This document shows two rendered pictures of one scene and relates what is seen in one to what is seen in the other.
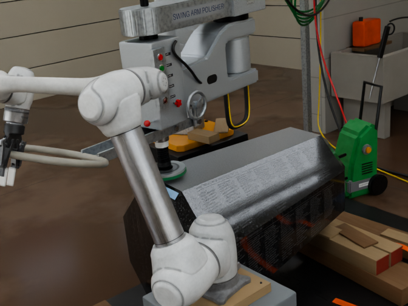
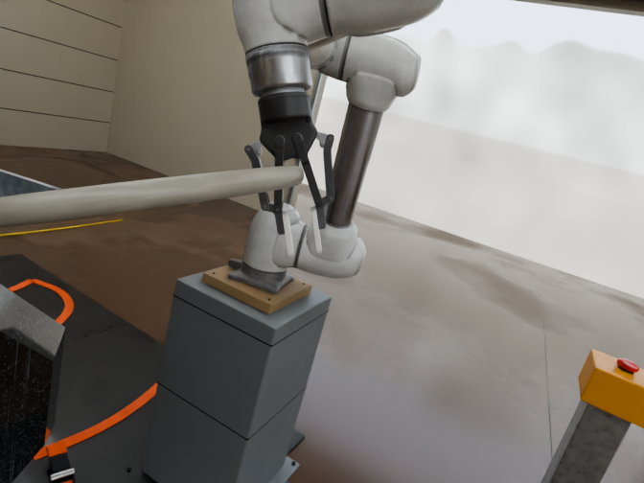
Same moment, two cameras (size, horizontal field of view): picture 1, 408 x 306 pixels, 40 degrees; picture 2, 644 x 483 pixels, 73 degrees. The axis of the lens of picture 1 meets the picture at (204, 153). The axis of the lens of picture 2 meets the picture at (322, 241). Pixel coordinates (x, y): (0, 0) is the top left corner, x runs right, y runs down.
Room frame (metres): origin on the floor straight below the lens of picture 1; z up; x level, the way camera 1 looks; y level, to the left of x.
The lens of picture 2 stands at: (2.26, 1.32, 1.40)
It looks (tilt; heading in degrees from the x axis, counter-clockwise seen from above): 15 degrees down; 241
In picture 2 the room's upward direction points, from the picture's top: 15 degrees clockwise
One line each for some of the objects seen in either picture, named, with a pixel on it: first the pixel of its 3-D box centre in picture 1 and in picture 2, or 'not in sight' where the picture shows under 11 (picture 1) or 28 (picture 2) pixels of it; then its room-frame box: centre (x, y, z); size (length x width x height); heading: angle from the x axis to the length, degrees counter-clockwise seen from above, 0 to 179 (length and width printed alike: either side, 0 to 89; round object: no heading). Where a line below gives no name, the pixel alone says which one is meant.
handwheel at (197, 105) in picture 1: (191, 104); not in sight; (2.72, 0.04, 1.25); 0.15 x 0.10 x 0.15; 139
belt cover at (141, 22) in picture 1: (193, 12); not in sight; (2.97, -0.02, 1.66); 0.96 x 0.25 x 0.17; 139
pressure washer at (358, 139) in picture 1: (356, 140); not in sight; (4.18, -1.21, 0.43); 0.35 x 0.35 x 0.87; 21
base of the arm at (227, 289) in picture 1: (220, 275); (258, 269); (1.75, -0.01, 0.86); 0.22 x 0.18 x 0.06; 139
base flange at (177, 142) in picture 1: (187, 132); not in sight; (3.77, 0.10, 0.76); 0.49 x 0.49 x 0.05; 36
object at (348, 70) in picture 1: (392, 83); not in sight; (5.83, -2.07, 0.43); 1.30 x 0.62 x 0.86; 128
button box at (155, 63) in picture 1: (160, 79); not in sight; (2.58, 0.17, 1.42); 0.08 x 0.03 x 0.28; 139
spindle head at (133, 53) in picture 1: (165, 81); not in sight; (2.76, 0.16, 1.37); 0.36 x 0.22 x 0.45; 139
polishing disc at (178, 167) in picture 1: (164, 169); not in sight; (2.70, 0.21, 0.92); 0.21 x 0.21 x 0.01
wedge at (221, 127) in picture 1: (221, 125); not in sight; (3.73, -0.14, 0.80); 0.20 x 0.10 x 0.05; 171
